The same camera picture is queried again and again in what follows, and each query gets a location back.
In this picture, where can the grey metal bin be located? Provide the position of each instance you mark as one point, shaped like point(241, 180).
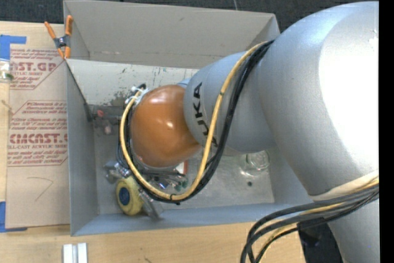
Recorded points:
point(154, 30)

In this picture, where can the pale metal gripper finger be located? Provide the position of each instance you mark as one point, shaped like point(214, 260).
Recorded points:
point(151, 206)
point(117, 172)

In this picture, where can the clear glass cup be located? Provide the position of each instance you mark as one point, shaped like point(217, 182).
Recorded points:
point(257, 163)

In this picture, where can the small pink piece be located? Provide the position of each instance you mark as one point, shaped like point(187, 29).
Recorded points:
point(107, 130)

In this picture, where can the small red piece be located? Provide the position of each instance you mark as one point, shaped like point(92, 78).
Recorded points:
point(100, 113)

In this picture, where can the brown cardboard board red print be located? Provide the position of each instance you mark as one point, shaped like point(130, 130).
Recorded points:
point(37, 194)

